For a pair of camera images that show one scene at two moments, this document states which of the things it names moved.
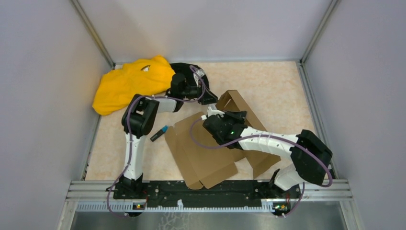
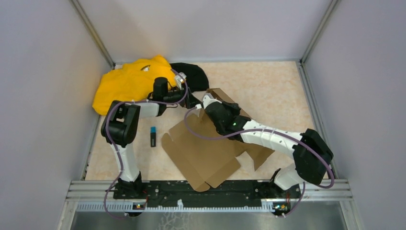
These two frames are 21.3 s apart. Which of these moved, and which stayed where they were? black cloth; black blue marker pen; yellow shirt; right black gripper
Moved: right black gripper; black blue marker pen
Stayed: black cloth; yellow shirt
